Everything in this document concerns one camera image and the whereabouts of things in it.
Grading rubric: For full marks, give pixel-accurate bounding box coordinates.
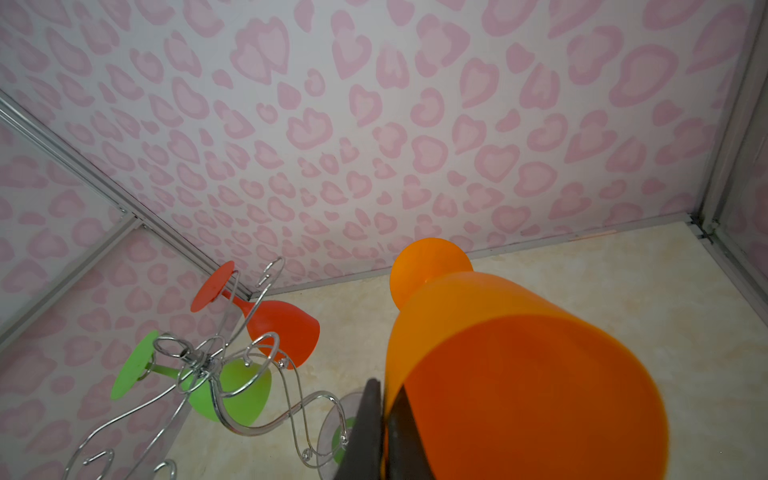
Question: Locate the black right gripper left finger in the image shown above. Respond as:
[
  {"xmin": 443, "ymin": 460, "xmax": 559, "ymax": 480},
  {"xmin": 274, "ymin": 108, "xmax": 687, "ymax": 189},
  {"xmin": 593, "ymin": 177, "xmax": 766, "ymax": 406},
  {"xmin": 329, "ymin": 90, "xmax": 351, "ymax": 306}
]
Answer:
[{"xmin": 334, "ymin": 378, "xmax": 383, "ymax": 480}]

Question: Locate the chrome wine glass rack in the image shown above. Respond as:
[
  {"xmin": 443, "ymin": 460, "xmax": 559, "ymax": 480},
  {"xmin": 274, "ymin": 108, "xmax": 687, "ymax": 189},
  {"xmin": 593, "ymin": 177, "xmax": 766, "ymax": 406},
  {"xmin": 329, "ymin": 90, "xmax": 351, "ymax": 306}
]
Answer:
[{"xmin": 59, "ymin": 256, "xmax": 367, "ymax": 480}]

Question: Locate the green plastic wine glass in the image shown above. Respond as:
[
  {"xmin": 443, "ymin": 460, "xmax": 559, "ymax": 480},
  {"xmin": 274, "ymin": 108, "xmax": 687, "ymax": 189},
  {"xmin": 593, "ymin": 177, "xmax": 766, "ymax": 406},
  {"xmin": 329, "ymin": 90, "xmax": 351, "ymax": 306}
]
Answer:
[{"xmin": 109, "ymin": 329, "xmax": 273, "ymax": 428}]

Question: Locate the aluminium frame post right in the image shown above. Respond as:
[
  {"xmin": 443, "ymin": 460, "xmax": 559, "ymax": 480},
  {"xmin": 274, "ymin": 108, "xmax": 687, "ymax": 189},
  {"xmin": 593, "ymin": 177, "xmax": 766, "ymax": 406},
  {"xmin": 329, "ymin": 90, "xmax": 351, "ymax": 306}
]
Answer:
[{"xmin": 689, "ymin": 1, "xmax": 767, "ymax": 321}]

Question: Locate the aluminium frame post left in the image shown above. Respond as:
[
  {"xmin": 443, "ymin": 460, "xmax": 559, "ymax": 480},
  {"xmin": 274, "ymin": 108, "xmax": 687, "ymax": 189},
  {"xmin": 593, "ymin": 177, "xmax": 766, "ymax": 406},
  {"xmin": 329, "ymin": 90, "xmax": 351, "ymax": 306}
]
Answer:
[{"xmin": 1, "ymin": 93, "xmax": 218, "ymax": 315}]

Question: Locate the red plastic wine glass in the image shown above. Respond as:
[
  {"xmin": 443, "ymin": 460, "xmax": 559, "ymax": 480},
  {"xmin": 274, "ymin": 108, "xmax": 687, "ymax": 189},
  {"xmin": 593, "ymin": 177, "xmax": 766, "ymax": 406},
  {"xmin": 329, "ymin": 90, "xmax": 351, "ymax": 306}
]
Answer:
[{"xmin": 190, "ymin": 257, "xmax": 321, "ymax": 369}]

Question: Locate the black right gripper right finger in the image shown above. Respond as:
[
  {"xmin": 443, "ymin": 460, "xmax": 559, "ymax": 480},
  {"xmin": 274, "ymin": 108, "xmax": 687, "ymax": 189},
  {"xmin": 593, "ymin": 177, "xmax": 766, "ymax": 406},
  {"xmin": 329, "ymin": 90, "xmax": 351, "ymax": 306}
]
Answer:
[{"xmin": 385, "ymin": 388, "xmax": 435, "ymax": 480}]

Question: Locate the aluminium diagonal frame bar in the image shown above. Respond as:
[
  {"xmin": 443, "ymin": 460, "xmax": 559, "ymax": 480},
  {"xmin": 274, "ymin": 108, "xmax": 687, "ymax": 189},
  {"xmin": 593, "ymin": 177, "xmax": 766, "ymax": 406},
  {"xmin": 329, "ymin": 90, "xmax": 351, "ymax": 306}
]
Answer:
[{"xmin": 1, "ymin": 214, "xmax": 143, "ymax": 351}]

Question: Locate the aluminium frame post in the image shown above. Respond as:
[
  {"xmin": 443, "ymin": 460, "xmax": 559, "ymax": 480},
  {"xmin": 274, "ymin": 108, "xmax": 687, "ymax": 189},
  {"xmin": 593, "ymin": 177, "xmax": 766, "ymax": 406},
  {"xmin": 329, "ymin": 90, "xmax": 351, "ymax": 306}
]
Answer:
[
  {"xmin": 1, "ymin": 93, "xmax": 218, "ymax": 315},
  {"xmin": 689, "ymin": 1, "xmax": 767, "ymax": 321}
]

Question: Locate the orange front wine glass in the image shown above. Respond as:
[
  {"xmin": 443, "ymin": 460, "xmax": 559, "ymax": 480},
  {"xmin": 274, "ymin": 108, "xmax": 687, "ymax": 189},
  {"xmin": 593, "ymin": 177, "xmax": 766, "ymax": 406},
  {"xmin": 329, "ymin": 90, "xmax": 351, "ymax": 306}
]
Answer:
[{"xmin": 384, "ymin": 238, "xmax": 669, "ymax": 479}]

